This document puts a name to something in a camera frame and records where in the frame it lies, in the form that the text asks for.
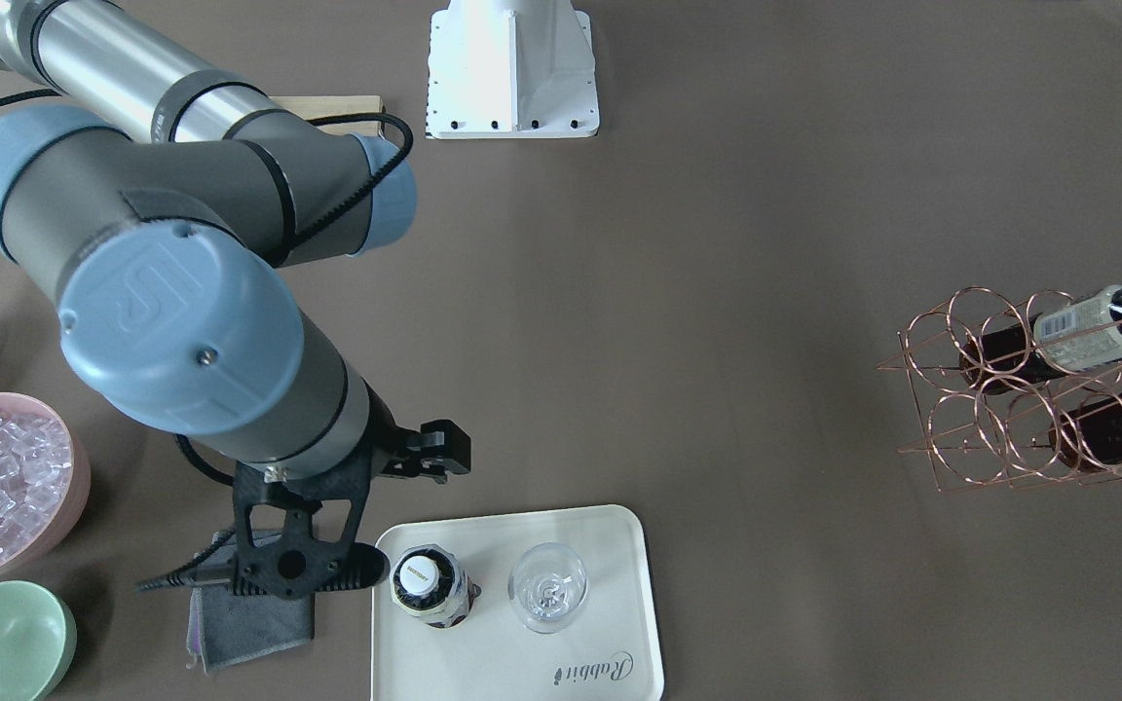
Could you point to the cream rabbit tray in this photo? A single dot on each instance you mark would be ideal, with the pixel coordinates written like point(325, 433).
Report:
point(611, 652)

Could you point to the grey folded cloth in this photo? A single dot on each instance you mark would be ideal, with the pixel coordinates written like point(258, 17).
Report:
point(225, 629)

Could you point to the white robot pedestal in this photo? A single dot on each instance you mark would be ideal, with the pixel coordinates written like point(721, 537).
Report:
point(511, 70)

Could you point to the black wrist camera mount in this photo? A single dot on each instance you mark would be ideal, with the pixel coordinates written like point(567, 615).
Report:
point(298, 564)

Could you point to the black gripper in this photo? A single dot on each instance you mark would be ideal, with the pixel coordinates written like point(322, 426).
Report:
point(436, 450)

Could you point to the clear wine glass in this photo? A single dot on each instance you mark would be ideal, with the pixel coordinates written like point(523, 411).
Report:
point(547, 586)

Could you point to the pink bowl of ice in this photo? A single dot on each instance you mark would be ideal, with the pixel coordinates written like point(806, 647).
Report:
point(45, 479)

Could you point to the bamboo cutting board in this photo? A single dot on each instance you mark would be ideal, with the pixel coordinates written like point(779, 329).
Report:
point(313, 106)

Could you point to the tea bottle white cap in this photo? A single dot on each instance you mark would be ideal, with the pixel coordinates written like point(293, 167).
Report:
point(430, 584)

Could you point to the copper wire bottle basket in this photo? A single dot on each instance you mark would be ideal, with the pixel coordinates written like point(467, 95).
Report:
point(975, 439)

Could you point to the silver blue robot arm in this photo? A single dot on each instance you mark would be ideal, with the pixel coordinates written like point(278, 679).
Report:
point(154, 198)

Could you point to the green ceramic bowl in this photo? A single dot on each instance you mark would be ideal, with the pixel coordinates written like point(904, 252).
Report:
point(38, 638)

